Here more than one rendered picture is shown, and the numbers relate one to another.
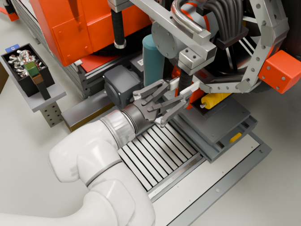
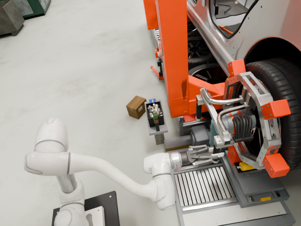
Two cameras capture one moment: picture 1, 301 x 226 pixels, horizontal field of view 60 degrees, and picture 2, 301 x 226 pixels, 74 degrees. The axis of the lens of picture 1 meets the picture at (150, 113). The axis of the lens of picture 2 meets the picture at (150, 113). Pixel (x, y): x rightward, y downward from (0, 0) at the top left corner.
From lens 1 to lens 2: 0.51 m
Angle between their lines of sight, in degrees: 28
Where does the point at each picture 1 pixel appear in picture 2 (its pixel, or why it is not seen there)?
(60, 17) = (175, 96)
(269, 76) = (266, 165)
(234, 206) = not seen: outside the picture
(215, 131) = (250, 188)
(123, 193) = (163, 186)
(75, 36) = (181, 105)
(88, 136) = (160, 158)
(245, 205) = not seen: outside the picture
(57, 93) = (163, 130)
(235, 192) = not seen: outside the picture
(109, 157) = (165, 170)
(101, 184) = (157, 179)
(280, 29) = (273, 142)
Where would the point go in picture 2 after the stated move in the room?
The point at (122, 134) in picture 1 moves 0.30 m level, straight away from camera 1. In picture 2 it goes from (175, 162) to (187, 122)
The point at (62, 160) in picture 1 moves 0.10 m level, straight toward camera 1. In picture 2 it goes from (147, 163) to (149, 180)
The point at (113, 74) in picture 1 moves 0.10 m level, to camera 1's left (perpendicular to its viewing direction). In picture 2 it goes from (196, 129) to (186, 125)
